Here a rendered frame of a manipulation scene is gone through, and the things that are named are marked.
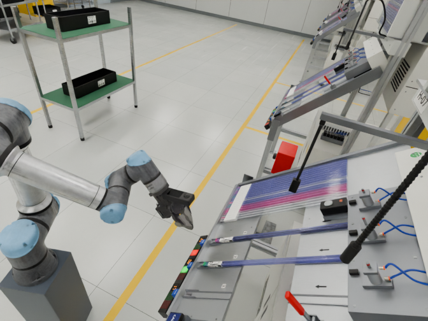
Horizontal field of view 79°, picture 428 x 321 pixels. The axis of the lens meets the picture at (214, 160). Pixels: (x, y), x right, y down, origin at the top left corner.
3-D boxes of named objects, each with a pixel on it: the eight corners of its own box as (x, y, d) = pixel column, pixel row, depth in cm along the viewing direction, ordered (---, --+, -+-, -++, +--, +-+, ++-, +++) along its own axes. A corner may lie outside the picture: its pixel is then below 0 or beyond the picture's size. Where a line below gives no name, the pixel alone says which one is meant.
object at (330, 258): (204, 267, 91) (202, 264, 91) (206, 264, 92) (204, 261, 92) (362, 260, 61) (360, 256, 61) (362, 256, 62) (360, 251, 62)
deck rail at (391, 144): (242, 195, 131) (236, 185, 129) (244, 192, 133) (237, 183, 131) (413, 154, 89) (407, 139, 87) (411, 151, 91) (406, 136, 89)
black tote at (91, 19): (62, 32, 214) (59, 17, 208) (47, 27, 219) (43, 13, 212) (110, 23, 257) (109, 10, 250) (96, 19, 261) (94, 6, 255)
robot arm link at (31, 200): (18, 239, 100) (-49, 114, 66) (35, 209, 111) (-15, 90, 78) (51, 239, 102) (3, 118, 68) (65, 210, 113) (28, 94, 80)
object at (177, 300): (178, 327, 81) (165, 313, 79) (242, 195, 131) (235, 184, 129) (181, 328, 81) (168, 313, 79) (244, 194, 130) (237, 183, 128)
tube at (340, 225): (216, 243, 99) (214, 241, 99) (218, 240, 100) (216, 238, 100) (360, 227, 70) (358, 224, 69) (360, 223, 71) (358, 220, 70)
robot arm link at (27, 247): (2, 269, 91) (-14, 248, 83) (20, 237, 101) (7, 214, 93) (39, 269, 93) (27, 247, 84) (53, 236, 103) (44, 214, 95)
